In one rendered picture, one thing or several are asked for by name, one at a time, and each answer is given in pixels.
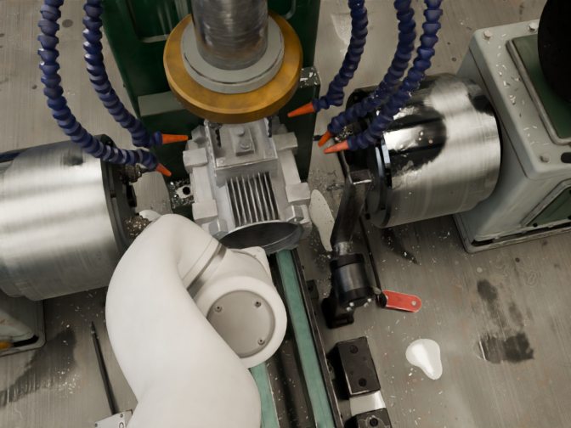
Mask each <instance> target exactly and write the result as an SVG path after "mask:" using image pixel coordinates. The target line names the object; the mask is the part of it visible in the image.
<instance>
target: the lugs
mask: <svg viewBox="0 0 571 428"><path fill-rule="evenodd" d="M280 127H281V124H280V118H279V117H278V116H276V117H275V118H274V119H273V120H272V132H274V131H276V130H277V129H278V128H280ZM191 135H192V139H193V142H194V143H198V144H203V143H204V142H205V141H206V131H205V127H204V126H202V125H199V126H198V127H197V128H195V129H194V130H193V131H192V132H191ZM284 212H285V219H286V221H287V222H293V223H298V222H300V221H302V220H303V219H304V215H303V212H302V207H300V206H294V205H291V206H289V207H287V208H285V209H284ZM208 228H209V233H210V235H211V236H212V237H213V238H221V237H223V236H224V235H225V234H228V233H229V230H228V225H227V221H225V220H220V219H217V220H215V221H214V222H212V223H210V224H209V225H208ZM299 245H300V240H298V241H297V242H296V243H295V244H293V245H291V246H289V247H287V248H286V249H287V250H292V249H294V248H296V247H298V246H299Z"/></svg>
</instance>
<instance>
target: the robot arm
mask: <svg viewBox="0 0 571 428"><path fill-rule="evenodd" d="M105 317H106V325H107V330H108V335H109V338H110V344H111V346H112V349H113V351H114V353H115V355H116V359H117V361H118V363H119V365H120V367H121V369H122V372H123V374H124V375H125V377H126V379H127V382H128V384H129V385H130V386H131V388H132V390H133V392H134V394H135V396H136V398H137V399H138V402H139V403H138V405H137V407H136V409H135V410H134V412H133V416H132V418H131V419H130V421H129V423H128V425H127V428H260V425H261V400H260V395H259V391H258V388H257V384H256V382H255V380H254V379H253V377H252V375H251V373H250V372H249V370H248V368H251V367H254V366H256V365H259V364H260V363H262V362H264V361H266V360H267V359H268V358H270V357H271V356H272V355H273V354H274V353H275V352H276V350H277V349H278V348H279V346H280V344H281V342H282V341H283V338H284V335H285V333H286V322H287V319H286V309H285V306H284V304H283V301H282V300H281V298H280V295H279V294H278V292H277V290H276V289H275V287H274V284H273V283H272V278H271V272H270V269H269V263H268V259H267V256H266V254H265V251H264V249H262V248H261V247H252V248H246V249H242V250H237V249H230V248H229V247H228V246H227V247H225V246H224V245H222V244H221V243H220V242H219V241H217V240H216V239H215V238H213V237H212V236H211V235H210V234H209V233H208V232H206V231H205V230H204V229H203V228H201V227H200V226H198V225H197V224H195V223H194V222H192V221H190V220H189V219H188V218H186V217H183V216H180V215H178V214H166V215H163V216H161V217H158V218H155V219H154V220H153V222H152V223H150V224H149V225H148V226H147V227H146V228H145V229H144V230H143V231H142V233H141V234H139V235H138V236H137V237H136V240H134V242H133V243H132V244H131V245H130V247H129V248H128V249H127V251H126V252H125V254H124V255H123V257H122V259H121V260H120V261H119V263H118V265H117V267H116V270H115V272H114V273H113V276H112V278H111V281H110V285H109V289H108V292H107V297H106V304H105Z"/></svg>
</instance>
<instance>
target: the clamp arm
mask: <svg viewBox="0 0 571 428"><path fill-rule="evenodd" d="M371 181H372V179H371V176H370V172H369V170H368V169H364V170H360V171H356V172H349V173H348V175H347V178H346V182H345V185H344V189H343V191H342V198H341V200H340V204H339V207H338V211H337V214H336V220H335V222H334V226H333V229H332V233H331V238H330V243H331V249H332V250H337V251H338V246H337V245H339V247H340V248H342V247H344V245H343V243H346V244H345V246H346V247H348V245H349V242H350V240H351V238H352V235H353V231H354V229H355V226H356V223H357V221H358V219H359V214H360V212H361V210H362V207H363V204H364V202H365V198H366V195H367V193H368V190H369V188H370V184H371Z"/></svg>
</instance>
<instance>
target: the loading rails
mask: <svg viewBox="0 0 571 428"><path fill-rule="evenodd" d="M270 255H271V259H272V263H273V267H274V273H275V277H276V281H277V285H278V288H279V293H280V298H281V300H282V301H283V304H284V306H285V311H286V319H287V322H286V330H285V335H284V338H287V337H290V339H291V345H292V349H293V353H294V357H295V360H296V364H297V371H298V374H299V378H300V382H301V386H302V392H303V396H304V400H305V403H306V407H307V411H308V417H309V421H310V425H311V426H308V427H304V428H343V425H342V420H341V419H342V415H341V414H340V413H339V409H338V406H337V402H336V396H335V392H334V389H333V385H332V383H331V382H332V381H334V380H339V379H340V377H341V376H340V374H339V370H338V367H337V363H336V359H335V358H330V359H325V353H324V350H323V347H322V343H321V339H320V336H319V330H318V326H317V323H316V319H315V316H316V312H314V310H313V307H312V303H311V301H316V300H318V299H319V292H318V290H317V286H316V283H315V280H314V279H310V280H307V281H306V279H305V277H304V273H303V269H304V266H303V265H302V264H301V260H300V256H299V253H298V249H297V247H296V248H294V249H292V250H287V249H284V250H281V251H279V253H277V252H275V253H274V254H273V253H272V254H270ZM284 338H283V339H284ZM248 370H250V373H251V375H252V377H253V379H254V380H255V382H256V384H257V388H258V391H259V395H260V400H261V428H280V425H279V421H278V417H277V413H276V409H275V405H274V398H273V393H272V389H271V385H270V381H269V374H268V370H267V366H266V362H265V361H264V362H262V363H260V364H259V365H256V366H254V367H251V368H249V369H248Z"/></svg>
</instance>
